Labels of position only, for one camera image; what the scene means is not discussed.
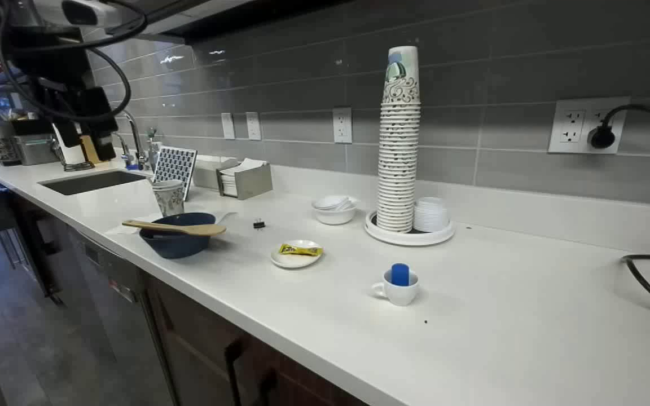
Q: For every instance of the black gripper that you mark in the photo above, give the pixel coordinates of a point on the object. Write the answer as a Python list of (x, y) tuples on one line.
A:
[(90, 104)]

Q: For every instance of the wooden spoon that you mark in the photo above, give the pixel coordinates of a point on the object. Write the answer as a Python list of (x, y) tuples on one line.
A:
[(178, 226)]

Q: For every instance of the blue bowl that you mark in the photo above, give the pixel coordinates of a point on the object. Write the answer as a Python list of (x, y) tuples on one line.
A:
[(178, 240)]

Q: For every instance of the white small bowl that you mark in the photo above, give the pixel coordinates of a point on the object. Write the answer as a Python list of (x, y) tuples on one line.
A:
[(334, 208)]

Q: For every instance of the small wooden box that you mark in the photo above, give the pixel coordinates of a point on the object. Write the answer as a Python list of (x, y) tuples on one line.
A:
[(88, 148)]

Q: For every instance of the countertop sink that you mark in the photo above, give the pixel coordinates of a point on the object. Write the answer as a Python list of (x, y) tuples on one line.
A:
[(90, 180)]

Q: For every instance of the chrome faucet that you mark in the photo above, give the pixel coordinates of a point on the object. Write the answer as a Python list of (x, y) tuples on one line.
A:
[(134, 142)]

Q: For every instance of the grey countertop appliance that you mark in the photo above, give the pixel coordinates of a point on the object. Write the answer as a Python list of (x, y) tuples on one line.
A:
[(20, 142)]

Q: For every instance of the clear glass cup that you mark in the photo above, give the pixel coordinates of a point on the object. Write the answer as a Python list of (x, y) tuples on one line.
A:
[(168, 196)]

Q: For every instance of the white rectangular container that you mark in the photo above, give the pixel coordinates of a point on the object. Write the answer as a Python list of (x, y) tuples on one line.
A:
[(205, 170)]

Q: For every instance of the grey napkin holder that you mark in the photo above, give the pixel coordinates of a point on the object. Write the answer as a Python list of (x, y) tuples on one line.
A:
[(245, 180)]

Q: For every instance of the overhead cabinet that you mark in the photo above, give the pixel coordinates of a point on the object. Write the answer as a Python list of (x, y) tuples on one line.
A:
[(213, 13)]

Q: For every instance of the small black object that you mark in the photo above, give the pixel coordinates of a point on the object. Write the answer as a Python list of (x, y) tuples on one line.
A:
[(257, 224)]

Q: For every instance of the yellow packet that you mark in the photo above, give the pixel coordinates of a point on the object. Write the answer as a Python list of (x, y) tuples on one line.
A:
[(299, 250)]

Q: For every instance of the white saucer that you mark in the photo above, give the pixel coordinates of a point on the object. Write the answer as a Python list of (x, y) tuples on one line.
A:
[(295, 254)]

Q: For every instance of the tall paper cup stack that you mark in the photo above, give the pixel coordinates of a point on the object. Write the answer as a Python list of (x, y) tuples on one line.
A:
[(400, 142)]

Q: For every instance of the white round tray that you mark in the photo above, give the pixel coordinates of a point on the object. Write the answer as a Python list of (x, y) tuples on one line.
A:
[(409, 234)]

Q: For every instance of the blue item in cup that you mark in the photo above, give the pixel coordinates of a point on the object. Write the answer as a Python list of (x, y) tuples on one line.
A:
[(397, 274)]

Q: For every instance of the white espresso cup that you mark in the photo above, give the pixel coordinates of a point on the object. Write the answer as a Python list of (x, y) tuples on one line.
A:
[(397, 289)]

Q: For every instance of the white quad wall outlet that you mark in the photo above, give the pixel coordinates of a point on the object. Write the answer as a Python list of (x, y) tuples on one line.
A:
[(576, 127)]

